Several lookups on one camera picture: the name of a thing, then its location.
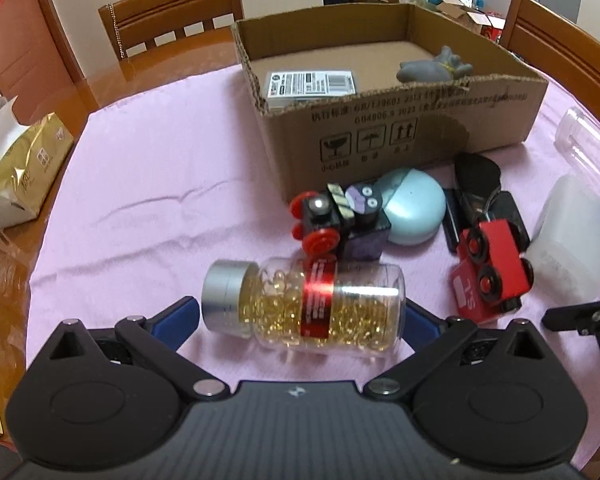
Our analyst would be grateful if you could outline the wooden chair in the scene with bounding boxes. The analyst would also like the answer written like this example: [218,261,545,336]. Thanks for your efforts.
[98,0,245,61]
[500,0,600,92]

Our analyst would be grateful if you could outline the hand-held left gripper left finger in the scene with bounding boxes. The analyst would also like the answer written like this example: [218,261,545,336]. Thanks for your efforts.
[47,296,231,404]

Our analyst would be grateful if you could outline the white labelled flat box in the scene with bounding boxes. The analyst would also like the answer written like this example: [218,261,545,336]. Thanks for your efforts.
[266,70,357,109]

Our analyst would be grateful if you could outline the clear glass jar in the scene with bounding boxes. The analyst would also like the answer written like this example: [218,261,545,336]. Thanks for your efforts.
[555,107,600,196]

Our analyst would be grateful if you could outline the gold tissue pack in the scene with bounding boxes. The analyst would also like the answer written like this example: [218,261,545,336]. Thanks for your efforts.
[0,95,76,228]

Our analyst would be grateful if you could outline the teal round case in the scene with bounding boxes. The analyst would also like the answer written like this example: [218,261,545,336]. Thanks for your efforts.
[377,167,447,247]

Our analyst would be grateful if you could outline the brown cardboard box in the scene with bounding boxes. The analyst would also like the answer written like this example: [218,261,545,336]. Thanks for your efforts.
[230,2,549,204]

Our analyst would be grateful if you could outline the pink tablecloth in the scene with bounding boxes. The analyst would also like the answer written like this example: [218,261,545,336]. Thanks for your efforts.
[25,62,600,471]

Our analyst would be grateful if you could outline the brown wooden door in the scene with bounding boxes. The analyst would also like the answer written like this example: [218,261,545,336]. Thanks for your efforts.
[0,0,101,111]

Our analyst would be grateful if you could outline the white plastic container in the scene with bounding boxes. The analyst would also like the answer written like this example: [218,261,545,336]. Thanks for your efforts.
[522,174,600,306]

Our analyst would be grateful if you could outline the black shoehorn-shaped object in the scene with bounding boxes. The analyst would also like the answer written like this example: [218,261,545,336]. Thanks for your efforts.
[442,152,531,253]

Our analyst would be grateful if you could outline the red floor box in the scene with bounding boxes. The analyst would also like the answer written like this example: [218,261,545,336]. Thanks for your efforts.
[480,14,507,41]

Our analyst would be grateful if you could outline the clear capsule bottle silver cap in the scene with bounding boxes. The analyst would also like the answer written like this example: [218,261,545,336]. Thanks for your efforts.
[201,257,407,359]

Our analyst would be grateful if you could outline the open cardboard floor box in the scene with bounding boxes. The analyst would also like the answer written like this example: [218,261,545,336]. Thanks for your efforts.
[437,0,491,35]

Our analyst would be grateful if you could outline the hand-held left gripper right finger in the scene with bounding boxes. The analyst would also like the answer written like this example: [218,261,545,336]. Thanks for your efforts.
[363,300,546,402]

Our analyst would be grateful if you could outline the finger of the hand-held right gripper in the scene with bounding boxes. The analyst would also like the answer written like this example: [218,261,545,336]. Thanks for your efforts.
[542,294,600,377]

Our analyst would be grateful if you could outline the black toy train red wheels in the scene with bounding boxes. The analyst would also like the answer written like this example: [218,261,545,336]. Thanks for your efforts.
[289,182,392,262]

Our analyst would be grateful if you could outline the grey elephant toy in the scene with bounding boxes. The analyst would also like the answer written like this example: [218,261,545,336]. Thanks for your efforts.
[398,46,472,82]

